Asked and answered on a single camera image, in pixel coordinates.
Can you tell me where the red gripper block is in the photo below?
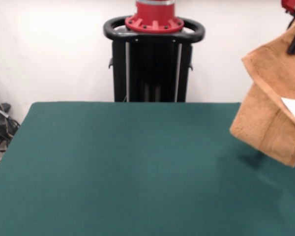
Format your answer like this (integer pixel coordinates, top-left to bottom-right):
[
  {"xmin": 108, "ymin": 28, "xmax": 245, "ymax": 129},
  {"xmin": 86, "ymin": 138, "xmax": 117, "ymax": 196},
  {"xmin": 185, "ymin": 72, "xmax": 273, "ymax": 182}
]
[{"xmin": 281, "ymin": 0, "xmax": 295, "ymax": 55}]

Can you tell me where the tan terry towel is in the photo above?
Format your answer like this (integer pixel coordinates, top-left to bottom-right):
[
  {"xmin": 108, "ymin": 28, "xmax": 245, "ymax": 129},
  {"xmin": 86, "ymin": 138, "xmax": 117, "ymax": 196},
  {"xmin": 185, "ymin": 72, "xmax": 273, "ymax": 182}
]
[{"xmin": 230, "ymin": 18, "xmax": 295, "ymax": 168}]

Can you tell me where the dark green table cloth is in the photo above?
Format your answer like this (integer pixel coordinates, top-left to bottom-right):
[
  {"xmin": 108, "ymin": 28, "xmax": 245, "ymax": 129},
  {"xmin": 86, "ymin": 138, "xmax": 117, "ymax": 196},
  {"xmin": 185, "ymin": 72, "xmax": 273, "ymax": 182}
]
[{"xmin": 0, "ymin": 102, "xmax": 295, "ymax": 236}]

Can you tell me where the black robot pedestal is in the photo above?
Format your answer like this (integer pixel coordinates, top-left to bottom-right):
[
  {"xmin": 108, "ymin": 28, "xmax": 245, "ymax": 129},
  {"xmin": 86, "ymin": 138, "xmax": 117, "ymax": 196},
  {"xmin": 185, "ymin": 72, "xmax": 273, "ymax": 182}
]
[{"xmin": 103, "ymin": 16, "xmax": 207, "ymax": 103}]

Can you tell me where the black cable tangle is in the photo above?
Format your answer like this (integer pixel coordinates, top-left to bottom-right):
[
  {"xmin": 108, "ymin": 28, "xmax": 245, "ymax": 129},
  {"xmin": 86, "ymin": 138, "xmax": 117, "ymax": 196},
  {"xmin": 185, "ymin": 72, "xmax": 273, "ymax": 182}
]
[{"xmin": 0, "ymin": 78, "xmax": 22, "ymax": 173}]

